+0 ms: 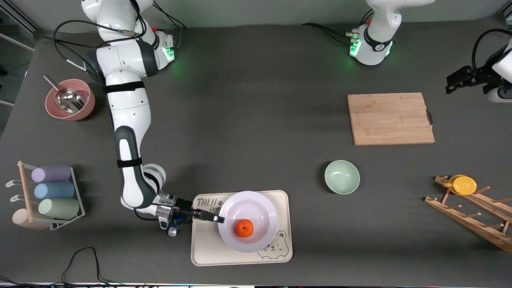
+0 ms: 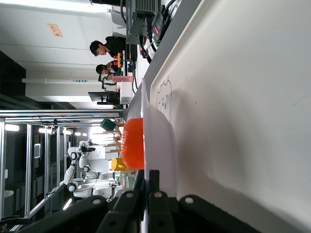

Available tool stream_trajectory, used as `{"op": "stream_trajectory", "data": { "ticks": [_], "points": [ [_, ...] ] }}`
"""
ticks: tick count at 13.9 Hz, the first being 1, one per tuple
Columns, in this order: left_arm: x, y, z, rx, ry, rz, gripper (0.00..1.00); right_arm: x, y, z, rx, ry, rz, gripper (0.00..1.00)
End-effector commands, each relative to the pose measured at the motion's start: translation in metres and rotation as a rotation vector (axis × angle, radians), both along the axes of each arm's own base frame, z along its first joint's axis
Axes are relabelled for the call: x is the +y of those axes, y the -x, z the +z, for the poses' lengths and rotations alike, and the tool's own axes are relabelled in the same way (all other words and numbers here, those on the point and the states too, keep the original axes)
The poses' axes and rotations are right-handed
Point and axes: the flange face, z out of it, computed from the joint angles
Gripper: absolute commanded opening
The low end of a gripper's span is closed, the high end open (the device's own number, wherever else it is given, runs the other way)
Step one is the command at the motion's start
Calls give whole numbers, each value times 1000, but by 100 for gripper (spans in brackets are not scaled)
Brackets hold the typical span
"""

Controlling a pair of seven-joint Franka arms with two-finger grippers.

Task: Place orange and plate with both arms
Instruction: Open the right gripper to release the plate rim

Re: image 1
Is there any black cable at table edge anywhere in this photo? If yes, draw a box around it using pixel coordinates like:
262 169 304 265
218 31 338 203
0 247 132 288

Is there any white wire cup rack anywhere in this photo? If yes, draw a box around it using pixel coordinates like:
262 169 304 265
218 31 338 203
6 161 86 231

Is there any mint green bowl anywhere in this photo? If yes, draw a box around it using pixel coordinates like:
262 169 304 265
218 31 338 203
324 160 360 195

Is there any metal scoop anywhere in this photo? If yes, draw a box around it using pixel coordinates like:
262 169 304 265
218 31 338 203
43 75 86 114

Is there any cream tray with bear print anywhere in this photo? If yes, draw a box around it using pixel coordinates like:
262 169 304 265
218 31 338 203
191 190 293 266

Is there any beige cup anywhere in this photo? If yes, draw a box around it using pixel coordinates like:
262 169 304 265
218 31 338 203
12 208 50 230

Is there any yellow cup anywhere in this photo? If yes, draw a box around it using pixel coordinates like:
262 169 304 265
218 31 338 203
443 175 477 196

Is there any wooden cutting board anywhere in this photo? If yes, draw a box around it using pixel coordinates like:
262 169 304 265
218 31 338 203
347 92 435 146

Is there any pink bowl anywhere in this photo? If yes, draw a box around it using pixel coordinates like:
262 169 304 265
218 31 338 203
45 79 96 121

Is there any white round plate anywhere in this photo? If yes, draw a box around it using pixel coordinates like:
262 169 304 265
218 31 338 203
218 191 279 253

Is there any black left arm base cable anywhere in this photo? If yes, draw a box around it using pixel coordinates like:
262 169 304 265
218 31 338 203
302 8 374 44

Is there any orange fruit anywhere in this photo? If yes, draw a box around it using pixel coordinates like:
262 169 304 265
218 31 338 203
235 219 254 238

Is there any wooden peg drying rack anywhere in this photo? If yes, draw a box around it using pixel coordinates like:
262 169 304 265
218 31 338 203
425 175 512 252

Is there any blue cup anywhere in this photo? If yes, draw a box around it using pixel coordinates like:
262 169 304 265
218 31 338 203
34 182 75 200

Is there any black right arm base cable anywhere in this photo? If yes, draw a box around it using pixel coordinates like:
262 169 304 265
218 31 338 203
152 2 188 31

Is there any black arm base cable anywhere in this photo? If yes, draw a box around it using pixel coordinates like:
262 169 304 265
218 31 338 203
302 8 374 44
152 2 188 31

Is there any purple cup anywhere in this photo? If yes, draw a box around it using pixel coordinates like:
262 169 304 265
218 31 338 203
31 165 72 183

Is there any green cup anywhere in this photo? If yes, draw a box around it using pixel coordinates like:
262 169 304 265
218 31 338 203
38 198 80 220

